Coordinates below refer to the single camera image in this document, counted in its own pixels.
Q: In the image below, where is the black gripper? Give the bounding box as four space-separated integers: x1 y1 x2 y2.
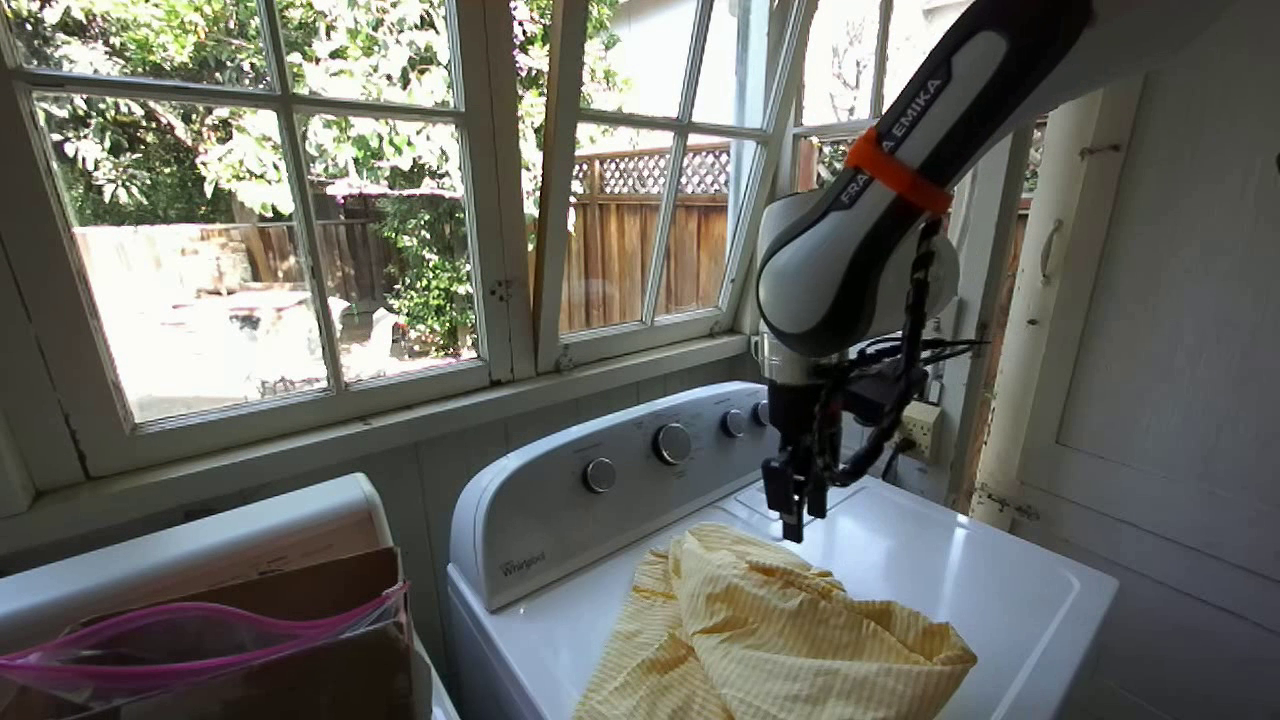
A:
765 384 839 544

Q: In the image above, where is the yellow towel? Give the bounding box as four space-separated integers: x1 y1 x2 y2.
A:
576 524 977 720

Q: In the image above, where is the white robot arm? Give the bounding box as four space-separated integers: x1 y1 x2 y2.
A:
758 0 1229 541

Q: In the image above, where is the white washing machine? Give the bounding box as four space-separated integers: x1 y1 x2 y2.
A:
447 381 1118 720

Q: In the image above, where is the white dryer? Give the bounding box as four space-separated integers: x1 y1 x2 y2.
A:
0 476 457 720

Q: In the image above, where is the brown cardboard box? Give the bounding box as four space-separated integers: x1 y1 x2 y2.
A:
105 547 422 720

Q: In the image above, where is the pink-edged plastic bag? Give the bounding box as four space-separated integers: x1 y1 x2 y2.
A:
0 583 406 702

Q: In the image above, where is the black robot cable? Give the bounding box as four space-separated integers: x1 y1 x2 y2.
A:
811 213 994 490

